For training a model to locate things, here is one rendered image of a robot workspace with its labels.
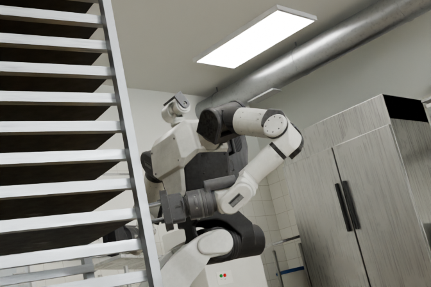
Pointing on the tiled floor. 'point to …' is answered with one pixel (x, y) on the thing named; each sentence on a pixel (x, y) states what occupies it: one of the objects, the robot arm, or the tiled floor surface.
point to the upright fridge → (365, 195)
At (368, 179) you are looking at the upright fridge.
